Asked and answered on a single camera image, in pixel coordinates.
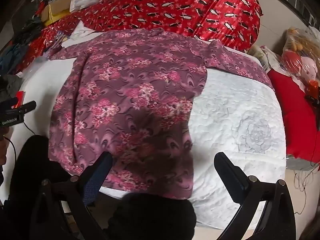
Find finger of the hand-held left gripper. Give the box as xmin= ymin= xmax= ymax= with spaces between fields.
xmin=14 ymin=101 xmax=37 ymax=115

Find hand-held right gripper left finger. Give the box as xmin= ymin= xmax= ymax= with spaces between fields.
xmin=29 ymin=152 xmax=113 ymax=240

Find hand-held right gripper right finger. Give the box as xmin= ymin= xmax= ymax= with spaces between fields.
xmin=214 ymin=152 xmax=304 ymax=240

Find purple floral shirt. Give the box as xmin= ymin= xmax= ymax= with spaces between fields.
xmin=48 ymin=29 xmax=275 ymax=200

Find pile of dark clothes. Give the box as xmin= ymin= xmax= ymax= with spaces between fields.
xmin=0 ymin=11 xmax=47 ymax=77

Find grey garment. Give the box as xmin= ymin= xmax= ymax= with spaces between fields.
xmin=0 ymin=74 xmax=23 ymax=101

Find white quilted bed sheet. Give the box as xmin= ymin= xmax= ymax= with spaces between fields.
xmin=0 ymin=25 xmax=287 ymax=230

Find person's black pants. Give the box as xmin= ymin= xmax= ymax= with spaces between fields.
xmin=0 ymin=134 xmax=198 ymax=240

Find red pillow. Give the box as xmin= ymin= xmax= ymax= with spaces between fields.
xmin=266 ymin=69 xmax=320 ymax=162

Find white printed cloth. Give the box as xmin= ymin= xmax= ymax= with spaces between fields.
xmin=62 ymin=21 xmax=97 ymax=47

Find yellow cardboard box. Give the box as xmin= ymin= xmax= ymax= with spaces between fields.
xmin=41 ymin=0 xmax=73 ymax=27

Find orange toy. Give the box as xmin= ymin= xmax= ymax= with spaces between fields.
xmin=305 ymin=80 xmax=320 ymax=103

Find white plastic bag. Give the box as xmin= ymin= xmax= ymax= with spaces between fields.
xmin=70 ymin=0 xmax=103 ymax=12

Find floral patterned pillow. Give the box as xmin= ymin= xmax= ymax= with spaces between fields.
xmin=247 ymin=44 xmax=283 ymax=76

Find plastic bag of plush toys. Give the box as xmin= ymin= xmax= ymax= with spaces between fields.
xmin=280 ymin=26 xmax=320 ymax=98

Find red printed quilt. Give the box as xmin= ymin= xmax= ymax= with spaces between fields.
xmin=15 ymin=0 xmax=264 ymax=75

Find black cable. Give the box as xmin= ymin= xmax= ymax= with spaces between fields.
xmin=1 ymin=122 xmax=34 ymax=163

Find thin wire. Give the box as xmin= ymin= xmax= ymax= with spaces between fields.
xmin=293 ymin=159 xmax=320 ymax=215

